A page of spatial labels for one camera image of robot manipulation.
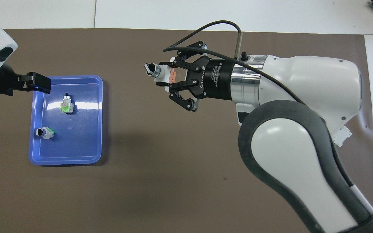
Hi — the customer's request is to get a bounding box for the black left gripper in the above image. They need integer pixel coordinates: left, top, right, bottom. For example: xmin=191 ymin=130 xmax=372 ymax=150
xmin=0 ymin=64 xmax=51 ymax=96

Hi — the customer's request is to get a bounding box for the blue plastic tray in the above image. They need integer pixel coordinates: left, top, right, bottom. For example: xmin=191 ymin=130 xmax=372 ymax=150
xmin=28 ymin=75 xmax=104 ymax=166

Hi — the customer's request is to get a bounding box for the green white selector switch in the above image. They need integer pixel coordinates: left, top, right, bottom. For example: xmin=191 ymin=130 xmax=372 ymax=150
xmin=60 ymin=93 xmax=74 ymax=114
xmin=36 ymin=127 xmax=55 ymax=139

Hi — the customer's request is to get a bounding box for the orange white selector switch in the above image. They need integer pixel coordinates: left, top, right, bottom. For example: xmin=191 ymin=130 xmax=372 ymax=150
xmin=144 ymin=58 xmax=179 ymax=93

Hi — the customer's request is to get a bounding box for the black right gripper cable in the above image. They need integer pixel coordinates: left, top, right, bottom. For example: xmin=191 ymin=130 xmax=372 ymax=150
xmin=163 ymin=20 xmax=307 ymax=104

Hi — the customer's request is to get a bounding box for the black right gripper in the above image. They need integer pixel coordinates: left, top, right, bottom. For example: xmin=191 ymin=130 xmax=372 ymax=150
xmin=156 ymin=41 xmax=234 ymax=112

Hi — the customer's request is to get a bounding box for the brown table mat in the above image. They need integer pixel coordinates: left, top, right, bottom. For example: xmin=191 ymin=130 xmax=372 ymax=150
xmin=0 ymin=28 xmax=373 ymax=233

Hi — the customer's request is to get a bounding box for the white red circuit breaker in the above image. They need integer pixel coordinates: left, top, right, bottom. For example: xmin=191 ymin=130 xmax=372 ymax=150
xmin=333 ymin=126 xmax=352 ymax=147

